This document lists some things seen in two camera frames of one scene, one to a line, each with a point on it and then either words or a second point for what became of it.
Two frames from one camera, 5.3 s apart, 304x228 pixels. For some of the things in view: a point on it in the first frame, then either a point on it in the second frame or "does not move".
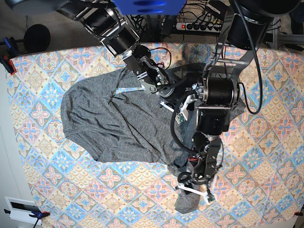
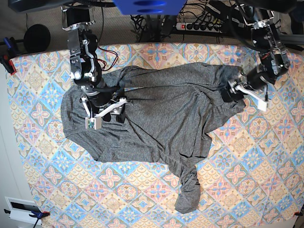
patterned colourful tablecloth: (261, 185) does not move
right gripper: (197, 180) to (237, 89)
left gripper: (181, 101) to (98, 105)
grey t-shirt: (115, 120) does not move
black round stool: (36, 38) does not move
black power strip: (199, 27) does not move
